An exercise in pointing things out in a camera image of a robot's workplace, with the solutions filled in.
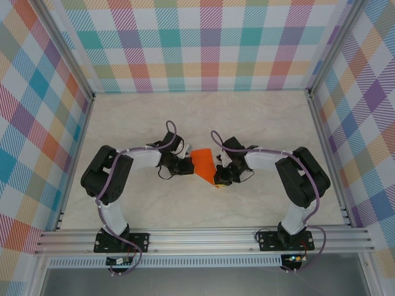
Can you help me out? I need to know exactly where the orange paper sheet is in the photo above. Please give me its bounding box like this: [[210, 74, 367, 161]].
[[189, 148, 217, 186]]

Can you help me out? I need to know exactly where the grey metal plate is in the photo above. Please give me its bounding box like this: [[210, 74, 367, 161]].
[[39, 266, 371, 296]]

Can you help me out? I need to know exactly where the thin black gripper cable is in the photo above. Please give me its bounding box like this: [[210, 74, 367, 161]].
[[157, 165, 174, 181], [238, 168, 256, 183]]

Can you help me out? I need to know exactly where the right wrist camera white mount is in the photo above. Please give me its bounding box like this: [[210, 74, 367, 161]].
[[215, 152, 232, 169]]

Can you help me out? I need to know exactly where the long aluminium mounting rail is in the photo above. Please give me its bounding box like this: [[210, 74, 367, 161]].
[[33, 227, 376, 255]]

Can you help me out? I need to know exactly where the thin black base cable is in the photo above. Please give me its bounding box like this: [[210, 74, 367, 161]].
[[255, 227, 280, 244]]

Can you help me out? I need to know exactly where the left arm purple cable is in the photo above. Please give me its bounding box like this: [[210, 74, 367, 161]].
[[95, 120, 180, 276]]

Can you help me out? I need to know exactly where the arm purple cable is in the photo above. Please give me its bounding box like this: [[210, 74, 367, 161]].
[[95, 120, 180, 276], [210, 129, 327, 274]]

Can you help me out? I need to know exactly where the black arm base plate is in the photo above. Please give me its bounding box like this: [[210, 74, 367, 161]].
[[94, 232, 151, 253], [258, 231, 315, 252]]

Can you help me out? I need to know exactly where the slotted white cable duct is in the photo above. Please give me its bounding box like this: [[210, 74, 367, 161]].
[[48, 254, 283, 268]]

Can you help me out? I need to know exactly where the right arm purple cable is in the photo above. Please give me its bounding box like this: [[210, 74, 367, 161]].
[[210, 129, 327, 274]]

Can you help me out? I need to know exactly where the aluminium side rail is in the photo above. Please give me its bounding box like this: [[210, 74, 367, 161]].
[[52, 95, 95, 232], [305, 89, 355, 228]]

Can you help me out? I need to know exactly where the aluminium frame post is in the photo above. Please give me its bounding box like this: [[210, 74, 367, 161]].
[[304, 0, 365, 96], [30, 0, 95, 102]]

